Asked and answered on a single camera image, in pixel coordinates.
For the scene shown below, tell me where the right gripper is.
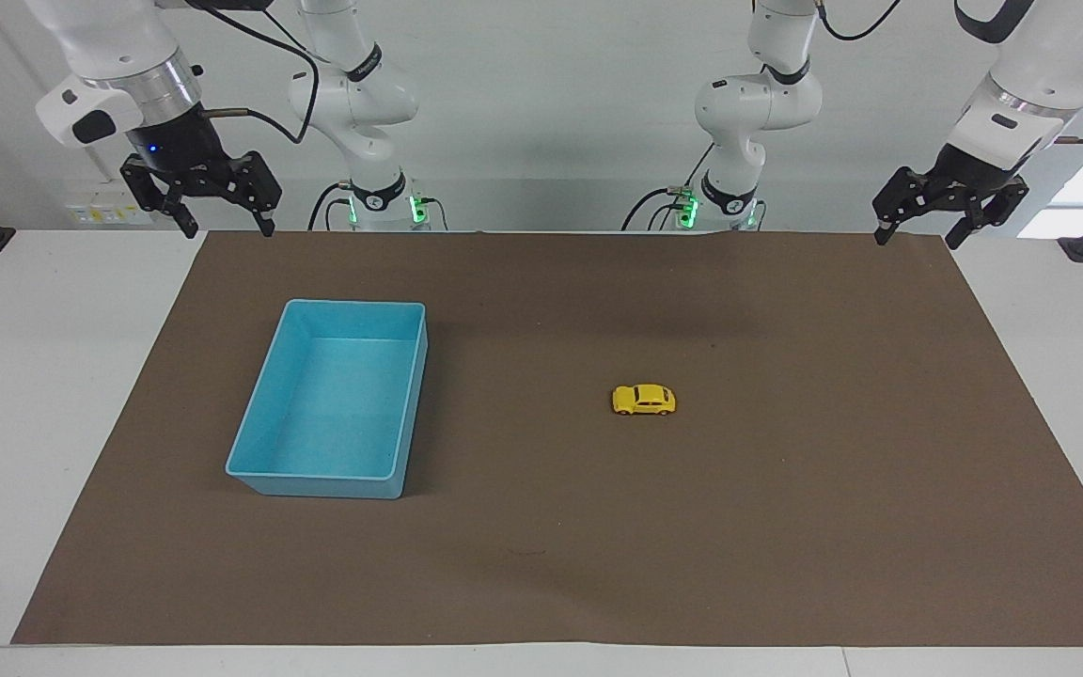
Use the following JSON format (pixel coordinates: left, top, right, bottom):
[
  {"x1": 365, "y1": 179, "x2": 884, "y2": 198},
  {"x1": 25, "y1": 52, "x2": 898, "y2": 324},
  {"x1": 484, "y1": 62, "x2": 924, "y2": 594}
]
[{"x1": 120, "y1": 102, "x2": 282, "y2": 239}]

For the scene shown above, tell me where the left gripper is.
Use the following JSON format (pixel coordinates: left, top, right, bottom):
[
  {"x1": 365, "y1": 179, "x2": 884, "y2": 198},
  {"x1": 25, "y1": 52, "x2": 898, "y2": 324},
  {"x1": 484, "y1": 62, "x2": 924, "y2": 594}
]
[{"x1": 872, "y1": 143, "x2": 1030, "y2": 251}]

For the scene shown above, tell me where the yellow toy beetle car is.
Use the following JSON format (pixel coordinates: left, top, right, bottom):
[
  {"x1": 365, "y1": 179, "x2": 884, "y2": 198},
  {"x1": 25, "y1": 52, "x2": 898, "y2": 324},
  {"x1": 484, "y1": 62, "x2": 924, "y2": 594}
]
[{"x1": 611, "y1": 384, "x2": 677, "y2": 417}]

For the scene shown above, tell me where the light blue plastic bin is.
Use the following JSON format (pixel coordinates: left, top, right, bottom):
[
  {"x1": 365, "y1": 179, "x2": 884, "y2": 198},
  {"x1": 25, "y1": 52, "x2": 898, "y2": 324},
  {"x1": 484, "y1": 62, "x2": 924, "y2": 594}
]
[{"x1": 225, "y1": 299, "x2": 429, "y2": 499}]

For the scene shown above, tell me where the black cable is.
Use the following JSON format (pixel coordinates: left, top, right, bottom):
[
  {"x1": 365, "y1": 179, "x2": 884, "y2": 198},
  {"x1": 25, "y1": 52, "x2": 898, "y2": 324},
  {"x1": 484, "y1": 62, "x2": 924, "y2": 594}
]
[
  {"x1": 621, "y1": 141, "x2": 717, "y2": 232},
  {"x1": 186, "y1": 0, "x2": 321, "y2": 146},
  {"x1": 306, "y1": 181, "x2": 354, "y2": 232},
  {"x1": 814, "y1": 0, "x2": 903, "y2": 42}
]

